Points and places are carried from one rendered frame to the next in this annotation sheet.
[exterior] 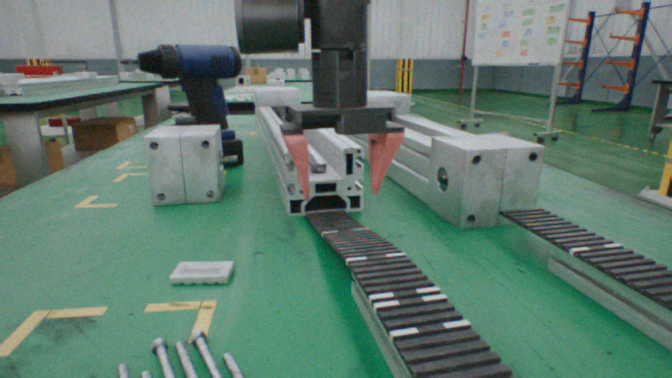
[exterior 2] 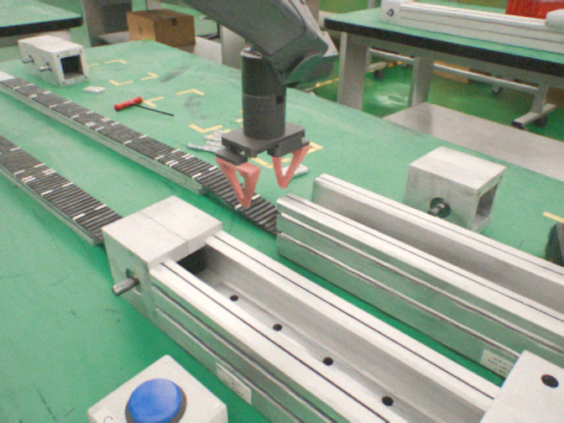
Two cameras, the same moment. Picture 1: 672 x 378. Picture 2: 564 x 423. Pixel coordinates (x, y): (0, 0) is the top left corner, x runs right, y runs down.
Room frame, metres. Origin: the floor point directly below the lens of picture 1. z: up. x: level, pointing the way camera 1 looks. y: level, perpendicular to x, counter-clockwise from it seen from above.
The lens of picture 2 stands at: (0.95, -0.32, 1.17)
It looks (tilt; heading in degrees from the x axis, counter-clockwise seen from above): 32 degrees down; 146
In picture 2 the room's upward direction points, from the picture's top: straight up
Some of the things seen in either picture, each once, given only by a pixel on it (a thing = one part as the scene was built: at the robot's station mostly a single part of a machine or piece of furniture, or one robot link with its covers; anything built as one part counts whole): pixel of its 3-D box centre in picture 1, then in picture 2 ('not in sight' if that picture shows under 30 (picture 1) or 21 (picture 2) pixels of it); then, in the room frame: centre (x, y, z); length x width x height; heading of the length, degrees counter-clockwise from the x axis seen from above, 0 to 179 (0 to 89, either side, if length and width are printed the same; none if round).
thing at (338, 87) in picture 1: (339, 87); (263, 118); (0.45, 0.00, 0.94); 0.10 x 0.07 x 0.07; 103
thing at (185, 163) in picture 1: (197, 162); (446, 197); (0.60, 0.21, 0.83); 0.11 x 0.10 x 0.10; 101
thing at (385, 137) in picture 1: (363, 153); (251, 173); (0.45, -0.03, 0.87); 0.07 x 0.07 x 0.09; 13
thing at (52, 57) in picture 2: not in sight; (59, 65); (-0.47, -0.08, 0.83); 0.11 x 0.10 x 0.10; 104
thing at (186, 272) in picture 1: (203, 272); (292, 171); (0.34, 0.12, 0.78); 0.05 x 0.03 x 0.01; 92
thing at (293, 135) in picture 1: (317, 156); (276, 161); (0.44, 0.02, 0.87); 0.07 x 0.07 x 0.09; 13
